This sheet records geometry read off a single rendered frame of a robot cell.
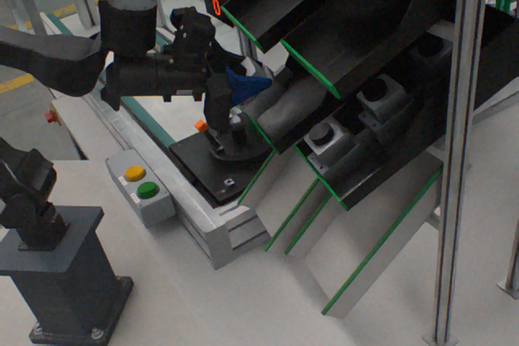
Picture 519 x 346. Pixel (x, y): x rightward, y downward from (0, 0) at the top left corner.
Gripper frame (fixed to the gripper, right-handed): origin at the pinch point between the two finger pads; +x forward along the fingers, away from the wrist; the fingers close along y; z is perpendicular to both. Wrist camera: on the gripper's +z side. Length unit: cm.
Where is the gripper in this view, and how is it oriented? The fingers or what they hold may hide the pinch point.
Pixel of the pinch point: (242, 74)
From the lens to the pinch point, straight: 78.1
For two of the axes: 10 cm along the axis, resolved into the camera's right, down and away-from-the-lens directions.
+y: -2.7, -6.1, 7.5
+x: 9.5, -0.5, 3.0
